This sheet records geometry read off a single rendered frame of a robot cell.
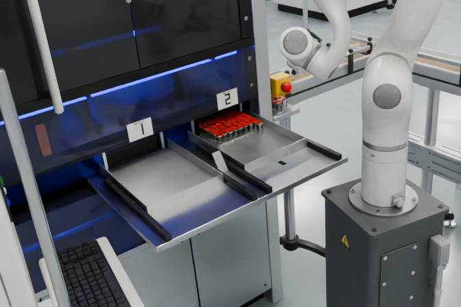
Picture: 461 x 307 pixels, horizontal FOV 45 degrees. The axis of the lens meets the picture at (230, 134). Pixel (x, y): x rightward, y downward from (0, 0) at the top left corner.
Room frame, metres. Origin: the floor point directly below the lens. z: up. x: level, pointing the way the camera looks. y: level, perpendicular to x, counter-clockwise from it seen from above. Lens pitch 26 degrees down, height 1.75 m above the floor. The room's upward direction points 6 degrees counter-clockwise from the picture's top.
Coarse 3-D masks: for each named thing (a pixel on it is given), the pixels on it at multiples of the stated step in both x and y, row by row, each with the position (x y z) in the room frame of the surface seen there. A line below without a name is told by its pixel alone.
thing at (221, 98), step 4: (236, 88) 1.81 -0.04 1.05; (224, 92) 1.78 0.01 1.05; (228, 92) 1.79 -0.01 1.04; (232, 92) 1.80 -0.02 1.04; (236, 92) 1.81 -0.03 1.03; (220, 96) 1.77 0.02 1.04; (224, 96) 1.78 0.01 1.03; (232, 96) 1.80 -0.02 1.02; (236, 96) 1.81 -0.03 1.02; (220, 100) 1.77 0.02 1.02; (224, 100) 1.78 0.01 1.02; (228, 100) 1.79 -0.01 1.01; (232, 100) 1.80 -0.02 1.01; (236, 100) 1.81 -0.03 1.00; (220, 104) 1.77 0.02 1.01; (224, 104) 1.78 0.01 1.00; (228, 104) 1.79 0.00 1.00; (232, 104) 1.80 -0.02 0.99; (220, 108) 1.77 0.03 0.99
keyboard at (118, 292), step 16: (96, 240) 1.32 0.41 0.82; (64, 256) 1.24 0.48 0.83; (80, 256) 1.23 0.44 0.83; (96, 256) 1.22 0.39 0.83; (64, 272) 1.17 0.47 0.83; (80, 272) 1.16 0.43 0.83; (96, 272) 1.16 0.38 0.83; (112, 272) 1.17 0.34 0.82; (80, 288) 1.10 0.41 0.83; (96, 288) 1.09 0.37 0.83; (112, 288) 1.09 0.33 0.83; (80, 304) 1.04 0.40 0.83; (96, 304) 1.04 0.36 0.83; (112, 304) 1.03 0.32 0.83; (128, 304) 1.04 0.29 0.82
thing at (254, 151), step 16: (272, 128) 1.79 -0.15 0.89; (208, 144) 1.67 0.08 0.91; (240, 144) 1.70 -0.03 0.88; (256, 144) 1.69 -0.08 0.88; (272, 144) 1.68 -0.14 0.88; (288, 144) 1.67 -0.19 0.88; (304, 144) 1.63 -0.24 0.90; (240, 160) 1.59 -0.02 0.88; (256, 160) 1.52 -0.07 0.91; (272, 160) 1.56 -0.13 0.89
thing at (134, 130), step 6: (144, 120) 1.61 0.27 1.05; (150, 120) 1.62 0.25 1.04; (132, 126) 1.59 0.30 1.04; (138, 126) 1.60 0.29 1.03; (144, 126) 1.61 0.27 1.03; (150, 126) 1.62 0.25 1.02; (132, 132) 1.59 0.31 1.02; (138, 132) 1.60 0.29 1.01; (144, 132) 1.61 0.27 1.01; (150, 132) 1.62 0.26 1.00; (132, 138) 1.59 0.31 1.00; (138, 138) 1.60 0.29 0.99
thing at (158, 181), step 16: (176, 144) 1.69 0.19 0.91; (144, 160) 1.65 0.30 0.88; (160, 160) 1.64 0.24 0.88; (176, 160) 1.63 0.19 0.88; (192, 160) 1.60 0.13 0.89; (112, 176) 1.51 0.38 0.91; (128, 176) 1.55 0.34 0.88; (144, 176) 1.54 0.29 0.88; (160, 176) 1.53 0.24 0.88; (176, 176) 1.52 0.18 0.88; (192, 176) 1.52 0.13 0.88; (208, 176) 1.51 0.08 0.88; (128, 192) 1.41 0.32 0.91; (144, 192) 1.45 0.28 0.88; (160, 192) 1.44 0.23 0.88; (176, 192) 1.43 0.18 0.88; (192, 192) 1.40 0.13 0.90; (144, 208) 1.33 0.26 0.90; (160, 208) 1.34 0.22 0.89
